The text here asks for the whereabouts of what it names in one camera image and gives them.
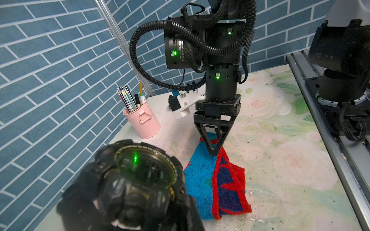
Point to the red blue towel cloth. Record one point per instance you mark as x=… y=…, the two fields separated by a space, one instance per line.
x=217 y=186

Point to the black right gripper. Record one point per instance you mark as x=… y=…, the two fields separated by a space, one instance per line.
x=220 y=115

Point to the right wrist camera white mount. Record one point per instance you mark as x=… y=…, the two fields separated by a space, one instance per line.
x=181 y=101

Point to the pens in cup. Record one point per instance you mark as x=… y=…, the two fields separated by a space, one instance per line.
x=132 y=102

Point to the pink pen holder cup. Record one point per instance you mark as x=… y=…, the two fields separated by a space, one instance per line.
x=144 y=121

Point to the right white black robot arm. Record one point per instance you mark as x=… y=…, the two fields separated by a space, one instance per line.
x=215 y=45

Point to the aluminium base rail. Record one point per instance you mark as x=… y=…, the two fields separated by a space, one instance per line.
x=351 y=159

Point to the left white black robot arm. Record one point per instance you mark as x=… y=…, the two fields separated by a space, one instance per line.
x=341 y=46

